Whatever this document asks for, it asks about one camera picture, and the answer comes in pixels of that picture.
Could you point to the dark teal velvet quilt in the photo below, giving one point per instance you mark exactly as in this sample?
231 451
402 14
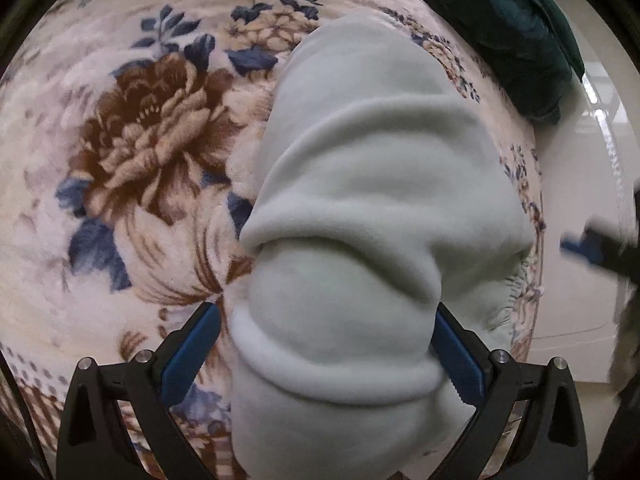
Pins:
528 45

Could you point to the light green fleece pants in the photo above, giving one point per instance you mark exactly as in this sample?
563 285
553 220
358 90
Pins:
380 197

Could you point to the white bed headboard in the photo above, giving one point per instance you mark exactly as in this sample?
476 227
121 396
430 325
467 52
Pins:
589 165

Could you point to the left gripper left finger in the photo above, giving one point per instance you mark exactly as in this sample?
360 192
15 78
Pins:
93 442

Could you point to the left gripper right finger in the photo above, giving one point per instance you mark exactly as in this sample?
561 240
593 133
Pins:
550 442

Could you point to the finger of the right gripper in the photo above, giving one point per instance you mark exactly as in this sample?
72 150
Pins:
582 248

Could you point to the floral bed blanket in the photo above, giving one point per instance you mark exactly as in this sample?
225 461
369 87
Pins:
128 135

